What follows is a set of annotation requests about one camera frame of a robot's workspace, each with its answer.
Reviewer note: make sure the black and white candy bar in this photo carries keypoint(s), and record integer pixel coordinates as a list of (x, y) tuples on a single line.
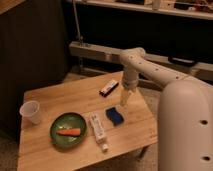
[(108, 88)]

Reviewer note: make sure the blue sponge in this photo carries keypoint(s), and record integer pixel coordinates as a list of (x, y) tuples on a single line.
[(114, 116)]

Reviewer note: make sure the orange carrot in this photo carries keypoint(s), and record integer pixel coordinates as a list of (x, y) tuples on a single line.
[(69, 132)]

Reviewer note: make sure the long grey case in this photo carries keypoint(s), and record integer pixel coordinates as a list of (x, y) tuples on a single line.
[(200, 70)]

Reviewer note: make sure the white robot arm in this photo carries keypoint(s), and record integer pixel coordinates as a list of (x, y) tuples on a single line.
[(185, 113)]

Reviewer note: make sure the white plastic cup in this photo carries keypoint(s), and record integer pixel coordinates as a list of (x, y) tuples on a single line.
[(31, 111)]

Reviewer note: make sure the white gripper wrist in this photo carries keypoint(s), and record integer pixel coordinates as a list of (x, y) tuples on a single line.
[(130, 80)]

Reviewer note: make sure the white toothpaste tube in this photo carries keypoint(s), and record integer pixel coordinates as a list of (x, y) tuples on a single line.
[(99, 132)]

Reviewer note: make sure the black case handle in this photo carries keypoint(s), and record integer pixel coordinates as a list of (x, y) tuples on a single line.
[(182, 63)]

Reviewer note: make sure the green round plate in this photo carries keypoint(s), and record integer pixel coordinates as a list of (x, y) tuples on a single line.
[(68, 121)]

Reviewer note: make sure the metal vertical pole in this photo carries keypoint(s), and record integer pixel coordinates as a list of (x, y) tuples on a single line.
[(79, 37)]

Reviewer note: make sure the wooden folding table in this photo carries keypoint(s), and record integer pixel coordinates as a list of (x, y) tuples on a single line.
[(110, 129)]

